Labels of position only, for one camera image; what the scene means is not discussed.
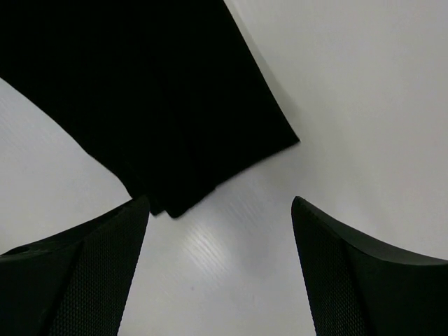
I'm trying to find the black skirt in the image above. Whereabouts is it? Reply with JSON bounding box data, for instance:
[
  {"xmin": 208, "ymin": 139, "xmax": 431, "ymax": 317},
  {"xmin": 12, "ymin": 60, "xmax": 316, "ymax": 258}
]
[{"xmin": 1, "ymin": 1, "xmax": 299, "ymax": 218}]

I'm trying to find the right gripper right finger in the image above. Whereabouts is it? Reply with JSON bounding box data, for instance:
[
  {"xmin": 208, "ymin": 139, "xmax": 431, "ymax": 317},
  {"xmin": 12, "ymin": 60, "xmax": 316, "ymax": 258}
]
[{"xmin": 291, "ymin": 197, "xmax": 447, "ymax": 335}]

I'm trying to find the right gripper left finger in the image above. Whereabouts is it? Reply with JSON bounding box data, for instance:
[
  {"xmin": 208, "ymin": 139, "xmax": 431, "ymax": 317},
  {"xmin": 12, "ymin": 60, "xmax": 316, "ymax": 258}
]
[{"xmin": 1, "ymin": 197, "xmax": 150, "ymax": 336}]

